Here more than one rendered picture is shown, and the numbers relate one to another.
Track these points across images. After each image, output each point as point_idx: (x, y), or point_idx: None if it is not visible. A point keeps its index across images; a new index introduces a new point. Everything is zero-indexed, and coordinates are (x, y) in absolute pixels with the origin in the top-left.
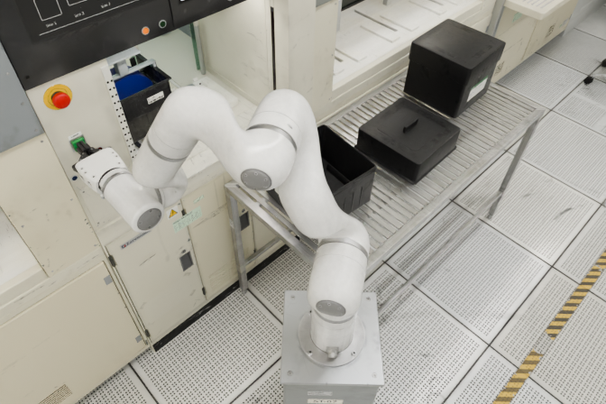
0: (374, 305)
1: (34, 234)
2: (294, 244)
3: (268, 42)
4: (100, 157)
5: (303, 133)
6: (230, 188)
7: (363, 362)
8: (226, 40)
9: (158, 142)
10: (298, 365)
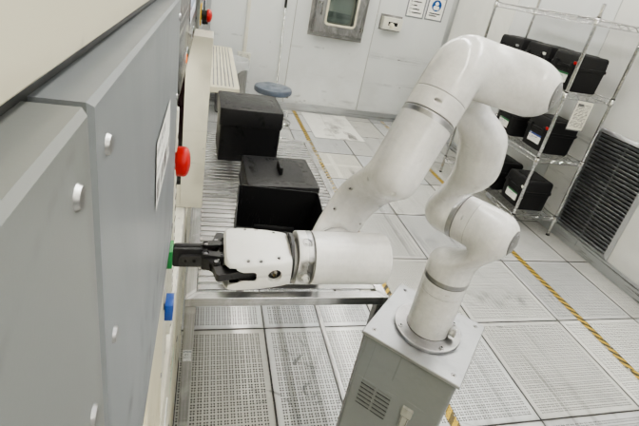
0: (412, 290)
1: None
2: (317, 296)
3: None
4: (244, 239)
5: None
6: (196, 296)
7: (460, 325)
8: None
9: (456, 106)
10: (448, 364)
